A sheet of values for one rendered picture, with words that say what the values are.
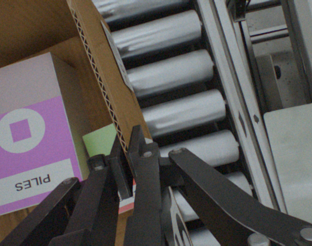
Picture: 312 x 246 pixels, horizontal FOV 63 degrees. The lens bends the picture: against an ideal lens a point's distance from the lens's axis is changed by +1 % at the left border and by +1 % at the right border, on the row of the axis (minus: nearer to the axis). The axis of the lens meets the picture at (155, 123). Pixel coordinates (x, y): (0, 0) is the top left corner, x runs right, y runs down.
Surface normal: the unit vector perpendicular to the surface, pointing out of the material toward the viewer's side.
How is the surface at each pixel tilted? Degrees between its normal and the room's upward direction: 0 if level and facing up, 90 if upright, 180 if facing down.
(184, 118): 21
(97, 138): 4
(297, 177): 0
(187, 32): 36
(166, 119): 8
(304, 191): 0
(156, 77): 12
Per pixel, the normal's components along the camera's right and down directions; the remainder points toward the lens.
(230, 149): 0.00, 0.06
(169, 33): 0.07, 0.29
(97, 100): -0.13, -0.11
